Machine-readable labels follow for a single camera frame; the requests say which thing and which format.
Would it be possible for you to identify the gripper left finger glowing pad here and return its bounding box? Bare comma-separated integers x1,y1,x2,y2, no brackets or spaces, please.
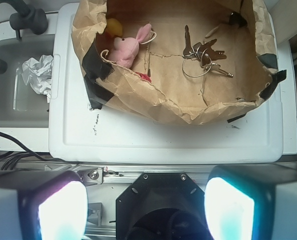
0,170,88,240

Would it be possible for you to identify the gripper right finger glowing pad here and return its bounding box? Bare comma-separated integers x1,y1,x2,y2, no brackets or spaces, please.
204,164,297,240

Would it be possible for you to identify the silver key bunch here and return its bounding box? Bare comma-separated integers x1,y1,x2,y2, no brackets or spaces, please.
181,25,234,78

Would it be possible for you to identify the white plastic tray lid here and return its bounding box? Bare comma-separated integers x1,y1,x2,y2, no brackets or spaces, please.
48,3,284,165

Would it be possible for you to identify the grey plastic bin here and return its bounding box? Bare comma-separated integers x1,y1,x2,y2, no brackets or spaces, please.
0,34,55,128

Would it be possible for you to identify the crumpled white paper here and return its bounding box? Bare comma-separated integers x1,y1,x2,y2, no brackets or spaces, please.
21,54,54,104

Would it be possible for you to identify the brown paper bag tray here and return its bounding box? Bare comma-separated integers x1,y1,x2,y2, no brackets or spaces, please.
71,0,286,125

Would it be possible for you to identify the pink plush bunny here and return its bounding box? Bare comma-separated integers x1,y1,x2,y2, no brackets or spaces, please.
106,23,157,69

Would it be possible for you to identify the dark grey clamp knob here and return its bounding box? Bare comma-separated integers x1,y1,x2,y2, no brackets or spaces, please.
9,0,48,41

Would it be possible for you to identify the yellow rubber duck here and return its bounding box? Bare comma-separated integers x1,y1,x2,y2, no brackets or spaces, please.
105,18,123,38

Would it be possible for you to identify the black cable bundle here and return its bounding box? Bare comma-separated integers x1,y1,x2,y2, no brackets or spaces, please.
0,127,74,171

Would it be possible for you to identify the aluminium extrusion rail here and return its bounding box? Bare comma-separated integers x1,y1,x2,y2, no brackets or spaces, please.
13,159,297,186

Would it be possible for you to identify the black octagonal mount plate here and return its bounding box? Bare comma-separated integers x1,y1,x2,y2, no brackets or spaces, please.
115,172,212,240

